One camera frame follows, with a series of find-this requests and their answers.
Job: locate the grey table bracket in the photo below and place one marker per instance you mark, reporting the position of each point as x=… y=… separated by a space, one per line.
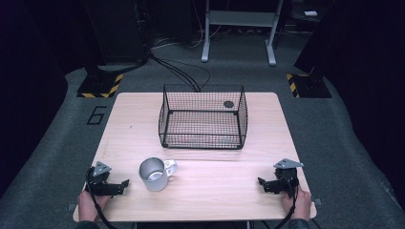
x=317 y=201

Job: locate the person's right hand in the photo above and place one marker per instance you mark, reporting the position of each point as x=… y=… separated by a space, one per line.
x=301 y=203

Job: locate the person's left hand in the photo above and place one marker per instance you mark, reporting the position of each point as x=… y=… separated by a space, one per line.
x=87 y=205

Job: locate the white metal desk frame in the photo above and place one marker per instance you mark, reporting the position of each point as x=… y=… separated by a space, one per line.
x=242 y=19

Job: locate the small white box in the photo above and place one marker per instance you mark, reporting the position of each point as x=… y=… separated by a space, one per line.
x=310 y=13

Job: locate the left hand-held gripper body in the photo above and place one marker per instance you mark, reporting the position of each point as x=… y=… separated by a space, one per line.
x=102 y=188

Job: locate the black stand post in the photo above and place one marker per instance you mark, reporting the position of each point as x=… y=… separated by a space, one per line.
x=92 y=60

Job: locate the round black basket tag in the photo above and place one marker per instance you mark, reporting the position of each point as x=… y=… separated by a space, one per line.
x=228 y=104

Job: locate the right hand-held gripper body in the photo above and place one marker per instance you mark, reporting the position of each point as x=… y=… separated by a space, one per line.
x=286 y=178

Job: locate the silver metal cup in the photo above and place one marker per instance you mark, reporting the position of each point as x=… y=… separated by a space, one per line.
x=154 y=175

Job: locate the black yellow striped base plate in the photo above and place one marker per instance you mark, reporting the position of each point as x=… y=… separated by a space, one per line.
x=309 y=86
x=100 y=86

